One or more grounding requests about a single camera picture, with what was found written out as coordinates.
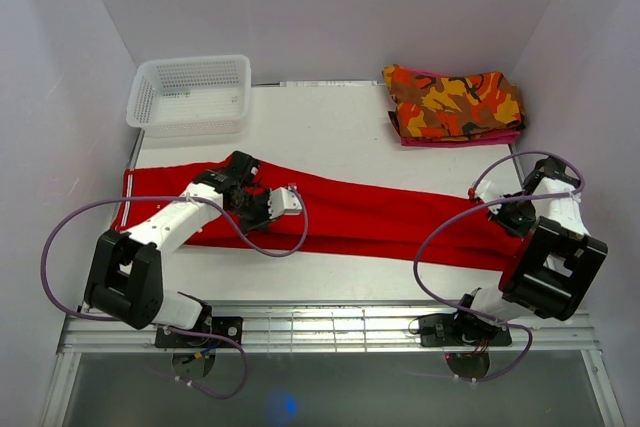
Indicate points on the red trousers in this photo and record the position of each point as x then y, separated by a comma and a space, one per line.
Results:
345, 218

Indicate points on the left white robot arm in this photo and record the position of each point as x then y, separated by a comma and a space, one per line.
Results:
126, 278

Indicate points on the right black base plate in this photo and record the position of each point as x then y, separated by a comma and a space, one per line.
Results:
440, 332

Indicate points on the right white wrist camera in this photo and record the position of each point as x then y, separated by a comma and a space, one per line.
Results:
486, 196

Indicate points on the white perforated plastic basket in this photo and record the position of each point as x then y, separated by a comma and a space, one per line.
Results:
191, 96

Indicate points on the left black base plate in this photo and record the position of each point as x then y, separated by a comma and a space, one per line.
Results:
226, 326

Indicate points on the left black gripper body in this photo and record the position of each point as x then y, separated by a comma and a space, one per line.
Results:
253, 210

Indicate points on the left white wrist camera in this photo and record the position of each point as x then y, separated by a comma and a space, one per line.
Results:
283, 202

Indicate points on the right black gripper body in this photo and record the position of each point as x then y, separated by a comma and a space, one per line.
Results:
517, 217

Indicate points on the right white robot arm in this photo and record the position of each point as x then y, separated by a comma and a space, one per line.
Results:
553, 267

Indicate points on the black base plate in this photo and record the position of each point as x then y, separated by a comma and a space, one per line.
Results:
226, 326
440, 332

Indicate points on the pink folded trousers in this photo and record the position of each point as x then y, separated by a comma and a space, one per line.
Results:
450, 141

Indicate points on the aluminium frame rail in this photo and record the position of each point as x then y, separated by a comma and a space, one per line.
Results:
322, 329

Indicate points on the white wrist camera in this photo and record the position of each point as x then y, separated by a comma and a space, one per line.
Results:
486, 196
283, 202

